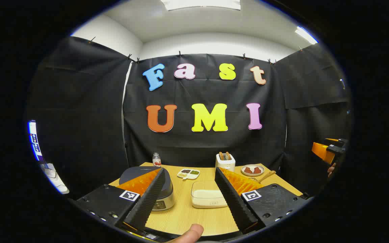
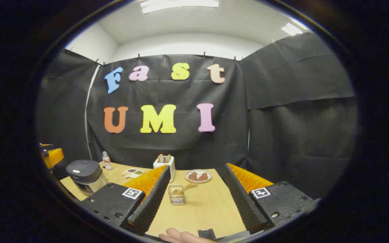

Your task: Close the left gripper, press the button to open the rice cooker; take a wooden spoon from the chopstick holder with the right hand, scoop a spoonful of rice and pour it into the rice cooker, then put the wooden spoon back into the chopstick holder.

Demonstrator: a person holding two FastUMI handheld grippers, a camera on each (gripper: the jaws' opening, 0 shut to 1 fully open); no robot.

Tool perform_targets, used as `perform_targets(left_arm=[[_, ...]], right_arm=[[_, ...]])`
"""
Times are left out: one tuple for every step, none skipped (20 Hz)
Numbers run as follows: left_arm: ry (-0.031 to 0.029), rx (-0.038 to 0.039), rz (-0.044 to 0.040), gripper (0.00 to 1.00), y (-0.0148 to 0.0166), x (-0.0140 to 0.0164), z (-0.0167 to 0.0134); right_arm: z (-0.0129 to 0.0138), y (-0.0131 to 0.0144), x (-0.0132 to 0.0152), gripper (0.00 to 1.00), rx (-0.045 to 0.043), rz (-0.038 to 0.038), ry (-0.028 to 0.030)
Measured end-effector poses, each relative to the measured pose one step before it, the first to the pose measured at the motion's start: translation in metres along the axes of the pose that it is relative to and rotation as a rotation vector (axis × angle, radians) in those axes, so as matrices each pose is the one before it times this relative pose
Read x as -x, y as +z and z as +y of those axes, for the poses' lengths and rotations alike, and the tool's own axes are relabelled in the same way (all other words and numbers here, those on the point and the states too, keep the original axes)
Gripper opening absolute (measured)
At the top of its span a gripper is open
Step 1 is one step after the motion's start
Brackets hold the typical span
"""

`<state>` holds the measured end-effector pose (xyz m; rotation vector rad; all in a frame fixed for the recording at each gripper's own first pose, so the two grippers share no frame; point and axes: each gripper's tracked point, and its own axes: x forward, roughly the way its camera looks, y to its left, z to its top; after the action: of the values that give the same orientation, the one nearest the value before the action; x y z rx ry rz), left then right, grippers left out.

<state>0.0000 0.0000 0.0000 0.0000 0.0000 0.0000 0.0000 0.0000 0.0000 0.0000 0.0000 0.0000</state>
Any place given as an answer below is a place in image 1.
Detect white side table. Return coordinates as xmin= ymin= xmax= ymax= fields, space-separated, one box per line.
xmin=40 ymin=163 xmax=70 ymax=195

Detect large ceiling light panel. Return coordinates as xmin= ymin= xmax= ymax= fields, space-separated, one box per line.
xmin=161 ymin=0 xmax=241 ymax=11

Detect white toaster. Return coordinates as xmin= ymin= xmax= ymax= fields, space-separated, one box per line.
xmin=215 ymin=153 xmax=236 ymax=172

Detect grey silver rice cooker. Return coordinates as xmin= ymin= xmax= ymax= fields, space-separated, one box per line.
xmin=119 ymin=166 xmax=175 ymax=211

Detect small white plate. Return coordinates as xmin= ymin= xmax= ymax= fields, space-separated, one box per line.
xmin=241 ymin=164 xmax=265 ymax=177

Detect black backdrop cloth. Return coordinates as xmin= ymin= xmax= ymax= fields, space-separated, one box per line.
xmin=27 ymin=36 xmax=352 ymax=199

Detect computer monitor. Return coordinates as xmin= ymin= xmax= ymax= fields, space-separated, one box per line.
xmin=28 ymin=120 xmax=43 ymax=161

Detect clear plastic rice box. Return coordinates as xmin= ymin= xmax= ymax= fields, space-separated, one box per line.
xmin=191 ymin=181 xmax=229 ymax=209

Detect narrow ceiling light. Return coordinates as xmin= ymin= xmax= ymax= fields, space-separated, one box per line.
xmin=295 ymin=26 xmax=318 ymax=45

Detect wooden spoon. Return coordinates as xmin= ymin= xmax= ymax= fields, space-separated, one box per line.
xmin=257 ymin=170 xmax=277 ymax=184

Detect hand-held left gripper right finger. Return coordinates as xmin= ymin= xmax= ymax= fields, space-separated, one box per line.
xmin=214 ymin=167 xmax=311 ymax=233

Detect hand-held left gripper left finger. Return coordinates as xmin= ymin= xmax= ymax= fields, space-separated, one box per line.
xmin=69 ymin=168 xmax=166 ymax=232

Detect white divided condiment dish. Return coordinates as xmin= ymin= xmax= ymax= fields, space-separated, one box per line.
xmin=177 ymin=168 xmax=201 ymax=180

